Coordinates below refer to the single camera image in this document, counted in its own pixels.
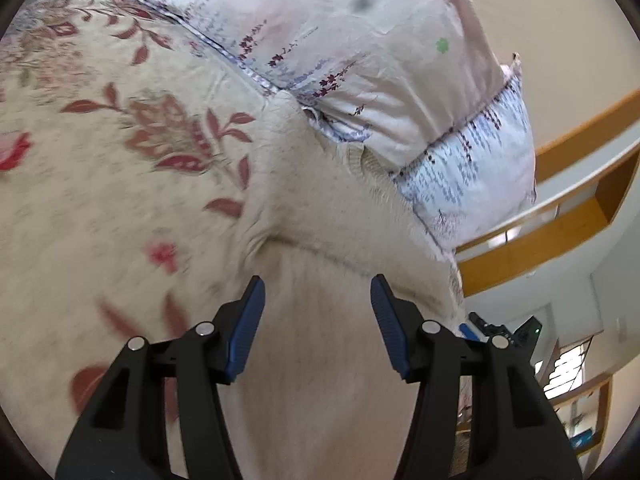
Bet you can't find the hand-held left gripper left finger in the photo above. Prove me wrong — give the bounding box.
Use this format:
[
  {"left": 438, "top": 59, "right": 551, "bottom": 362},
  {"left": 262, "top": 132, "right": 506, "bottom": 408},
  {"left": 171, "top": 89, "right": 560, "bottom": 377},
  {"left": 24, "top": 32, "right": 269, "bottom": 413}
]
[{"left": 54, "top": 275, "right": 267, "bottom": 480}]

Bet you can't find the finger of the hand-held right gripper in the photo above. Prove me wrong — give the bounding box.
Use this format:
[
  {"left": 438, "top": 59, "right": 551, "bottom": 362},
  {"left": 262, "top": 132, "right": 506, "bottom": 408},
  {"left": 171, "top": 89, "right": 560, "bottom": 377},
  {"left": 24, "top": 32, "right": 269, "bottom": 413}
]
[{"left": 459, "top": 311, "right": 507, "bottom": 343}]

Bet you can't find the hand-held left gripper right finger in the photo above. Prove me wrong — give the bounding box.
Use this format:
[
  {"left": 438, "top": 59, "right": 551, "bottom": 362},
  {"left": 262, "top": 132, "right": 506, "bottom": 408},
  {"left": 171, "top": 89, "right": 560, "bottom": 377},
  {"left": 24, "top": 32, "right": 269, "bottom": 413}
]
[{"left": 369, "top": 273, "right": 584, "bottom": 480}]

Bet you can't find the pale blue floral pillow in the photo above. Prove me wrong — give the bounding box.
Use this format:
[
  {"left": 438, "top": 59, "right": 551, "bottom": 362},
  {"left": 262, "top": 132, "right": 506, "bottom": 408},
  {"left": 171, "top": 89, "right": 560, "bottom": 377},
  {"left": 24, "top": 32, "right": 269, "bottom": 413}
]
[{"left": 392, "top": 55, "right": 540, "bottom": 266}]

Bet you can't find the window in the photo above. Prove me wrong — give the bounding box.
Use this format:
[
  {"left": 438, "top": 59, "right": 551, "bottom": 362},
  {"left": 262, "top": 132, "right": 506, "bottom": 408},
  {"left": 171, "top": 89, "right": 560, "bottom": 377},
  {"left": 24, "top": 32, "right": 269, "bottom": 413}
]
[{"left": 540, "top": 330, "right": 616, "bottom": 461}]

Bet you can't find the pink floral pillow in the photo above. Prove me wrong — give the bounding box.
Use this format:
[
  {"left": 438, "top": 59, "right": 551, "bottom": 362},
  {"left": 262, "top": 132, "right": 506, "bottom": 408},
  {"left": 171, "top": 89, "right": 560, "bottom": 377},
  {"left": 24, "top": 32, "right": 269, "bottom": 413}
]
[{"left": 92, "top": 0, "right": 508, "bottom": 171}]

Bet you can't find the beige cable knit sweater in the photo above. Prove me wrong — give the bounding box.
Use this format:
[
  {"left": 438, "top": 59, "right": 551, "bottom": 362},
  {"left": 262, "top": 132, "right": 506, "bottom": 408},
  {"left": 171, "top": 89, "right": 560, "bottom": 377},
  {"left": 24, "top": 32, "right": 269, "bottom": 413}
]
[{"left": 217, "top": 91, "right": 473, "bottom": 480}]

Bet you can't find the floral bedspread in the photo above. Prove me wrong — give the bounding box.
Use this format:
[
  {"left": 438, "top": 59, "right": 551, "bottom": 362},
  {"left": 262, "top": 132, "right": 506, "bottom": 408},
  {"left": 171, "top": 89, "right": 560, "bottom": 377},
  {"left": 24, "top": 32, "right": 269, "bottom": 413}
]
[{"left": 0, "top": 0, "right": 281, "bottom": 466}]

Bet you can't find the wooden framed cabinet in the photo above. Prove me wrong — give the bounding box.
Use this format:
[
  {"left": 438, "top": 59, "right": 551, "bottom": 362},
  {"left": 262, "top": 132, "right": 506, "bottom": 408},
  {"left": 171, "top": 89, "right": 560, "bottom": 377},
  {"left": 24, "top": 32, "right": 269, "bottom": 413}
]
[{"left": 452, "top": 95, "right": 640, "bottom": 298}]

